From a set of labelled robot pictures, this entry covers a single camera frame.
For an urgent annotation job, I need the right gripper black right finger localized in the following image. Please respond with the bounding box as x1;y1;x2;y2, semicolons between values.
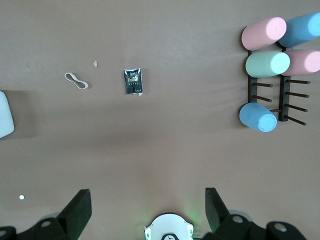
202;187;309;240

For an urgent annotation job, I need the dark wooden cup rack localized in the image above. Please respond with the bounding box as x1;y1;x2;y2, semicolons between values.
246;39;311;126

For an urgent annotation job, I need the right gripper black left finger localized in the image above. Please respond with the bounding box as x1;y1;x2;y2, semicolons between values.
0;189;92;240

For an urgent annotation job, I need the blue plastic cup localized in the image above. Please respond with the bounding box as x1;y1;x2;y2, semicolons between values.
239;102;278;133
277;12;320;48

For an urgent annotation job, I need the mint green plastic cup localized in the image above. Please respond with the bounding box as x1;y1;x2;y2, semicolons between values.
245;50;291;78

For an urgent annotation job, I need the grey small parts box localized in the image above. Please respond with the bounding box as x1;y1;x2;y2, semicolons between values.
0;90;15;139

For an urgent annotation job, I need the black snack packet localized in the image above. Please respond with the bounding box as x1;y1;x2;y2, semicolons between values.
122;67;145;97

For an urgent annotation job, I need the pink foam cylinder front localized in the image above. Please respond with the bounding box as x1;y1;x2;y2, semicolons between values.
241;16;287;51

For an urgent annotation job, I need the beige rubber band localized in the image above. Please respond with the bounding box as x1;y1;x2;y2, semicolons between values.
64;72;90;90

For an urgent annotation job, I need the pink plastic cup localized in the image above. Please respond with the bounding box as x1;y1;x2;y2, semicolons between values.
281;49;320;77

